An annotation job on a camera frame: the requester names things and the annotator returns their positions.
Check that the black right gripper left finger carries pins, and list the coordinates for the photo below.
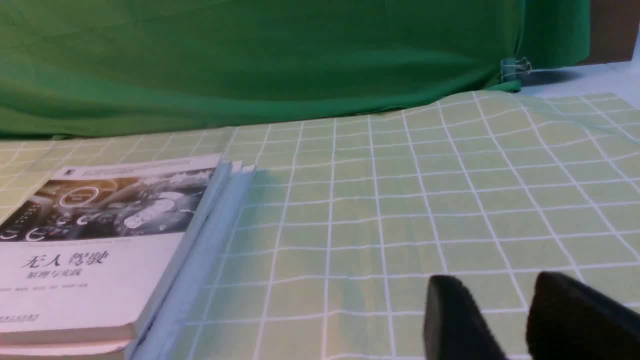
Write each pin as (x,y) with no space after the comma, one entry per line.
(453,325)

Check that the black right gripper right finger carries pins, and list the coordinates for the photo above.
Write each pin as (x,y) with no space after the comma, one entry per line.
(569,320)

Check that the green checkered tablecloth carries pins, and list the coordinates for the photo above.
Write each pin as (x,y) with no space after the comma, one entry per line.
(348,218)

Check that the silver binder clip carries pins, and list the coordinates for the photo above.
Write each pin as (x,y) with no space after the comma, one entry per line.
(511,68)

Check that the white self-driving book on top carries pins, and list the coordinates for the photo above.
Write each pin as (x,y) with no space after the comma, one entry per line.
(95,245)

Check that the green backdrop cloth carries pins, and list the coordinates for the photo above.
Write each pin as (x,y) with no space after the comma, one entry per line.
(102,68)

